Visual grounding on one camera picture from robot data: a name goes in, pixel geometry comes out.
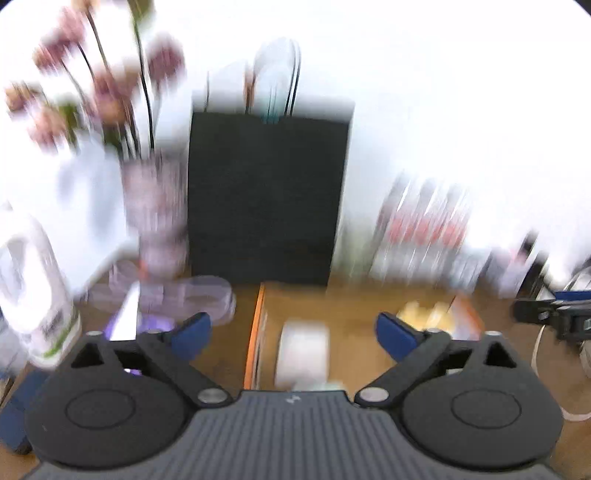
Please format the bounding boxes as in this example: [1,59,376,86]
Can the black paper bag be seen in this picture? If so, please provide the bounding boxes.
[187,39,356,289]

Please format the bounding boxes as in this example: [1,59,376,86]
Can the blue packet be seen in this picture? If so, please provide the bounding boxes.
[0,369,47,455]

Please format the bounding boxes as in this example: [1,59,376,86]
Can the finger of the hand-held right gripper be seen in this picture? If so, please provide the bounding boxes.
[512,298,560,326]

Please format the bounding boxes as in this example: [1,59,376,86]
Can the purple tissue box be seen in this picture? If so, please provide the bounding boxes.
[88,274,236,344]

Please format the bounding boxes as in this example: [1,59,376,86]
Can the yellow bread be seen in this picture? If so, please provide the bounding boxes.
[399,300,451,330]

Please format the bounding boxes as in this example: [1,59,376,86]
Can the pink artificial flowers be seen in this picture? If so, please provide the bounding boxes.
[4,0,185,158]

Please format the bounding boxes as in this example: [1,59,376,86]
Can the white detergent bottle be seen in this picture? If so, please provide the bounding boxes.
[0,203,81,370]

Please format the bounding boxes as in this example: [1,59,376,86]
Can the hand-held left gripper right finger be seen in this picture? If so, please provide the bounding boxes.
[353,313,520,409]

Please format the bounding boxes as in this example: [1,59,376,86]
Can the patterned flower vase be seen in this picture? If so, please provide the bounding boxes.
[122,154,190,278]

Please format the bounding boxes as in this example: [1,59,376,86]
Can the lavender tin box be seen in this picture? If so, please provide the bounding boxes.
[494,249,523,297]

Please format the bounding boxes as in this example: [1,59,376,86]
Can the white tape roll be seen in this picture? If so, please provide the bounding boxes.
[274,320,331,388]

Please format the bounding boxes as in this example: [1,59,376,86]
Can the red cardboard box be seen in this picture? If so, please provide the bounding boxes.
[244,281,485,392]

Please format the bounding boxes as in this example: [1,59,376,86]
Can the white flat cable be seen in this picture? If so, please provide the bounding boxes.
[531,323,591,422]

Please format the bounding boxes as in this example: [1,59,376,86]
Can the white paper bag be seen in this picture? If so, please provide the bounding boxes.
[58,138,139,296]

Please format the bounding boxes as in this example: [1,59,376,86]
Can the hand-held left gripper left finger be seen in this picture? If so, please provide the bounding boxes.
[69,313,232,409]

